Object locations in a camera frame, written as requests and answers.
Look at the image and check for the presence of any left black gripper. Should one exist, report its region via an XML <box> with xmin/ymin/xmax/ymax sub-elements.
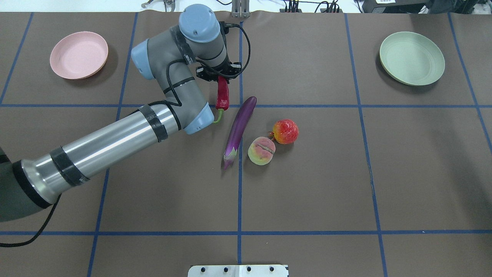
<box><xmin>196</xmin><ymin>58</ymin><xmax>241</xmax><ymax>82</ymax></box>

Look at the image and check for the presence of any red chili pepper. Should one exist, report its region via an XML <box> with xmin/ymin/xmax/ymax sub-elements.
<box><xmin>214</xmin><ymin>76</ymin><xmax>229</xmax><ymax>124</ymax></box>

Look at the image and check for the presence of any purple eggplant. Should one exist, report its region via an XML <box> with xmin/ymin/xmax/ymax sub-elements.
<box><xmin>223</xmin><ymin>96</ymin><xmax>257</xmax><ymax>170</ymax></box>

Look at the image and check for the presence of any red pomegranate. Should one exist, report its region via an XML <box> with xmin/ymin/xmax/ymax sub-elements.
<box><xmin>268</xmin><ymin>119</ymin><xmax>299</xmax><ymax>144</ymax></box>

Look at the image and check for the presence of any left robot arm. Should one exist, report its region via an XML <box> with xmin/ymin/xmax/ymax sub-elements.
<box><xmin>0</xmin><ymin>3</ymin><xmax>242</xmax><ymax>222</ymax></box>

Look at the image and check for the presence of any peach with slit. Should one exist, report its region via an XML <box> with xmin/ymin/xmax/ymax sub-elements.
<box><xmin>248</xmin><ymin>137</ymin><xmax>276</xmax><ymax>165</ymax></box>

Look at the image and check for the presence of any pink plate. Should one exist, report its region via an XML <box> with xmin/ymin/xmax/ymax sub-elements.
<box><xmin>49</xmin><ymin>31</ymin><xmax>109</xmax><ymax>80</ymax></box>

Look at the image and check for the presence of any light green plate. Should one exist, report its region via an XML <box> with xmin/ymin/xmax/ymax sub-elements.
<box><xmin>379</xmin><ymin>31</ymin><xmax>446</xmax><ymax>86</ymax></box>

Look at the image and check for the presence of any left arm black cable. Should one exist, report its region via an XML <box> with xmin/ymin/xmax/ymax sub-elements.
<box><xmin>0</xmin><ymin>22</ymin><xmax>251</xmax><ymax>247</ymax></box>

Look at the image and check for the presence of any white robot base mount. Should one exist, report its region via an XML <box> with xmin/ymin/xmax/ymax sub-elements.
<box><xmin>188</xmin><ymin>264</ymin><xmax>289</xmax><ymax>277</ymax></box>

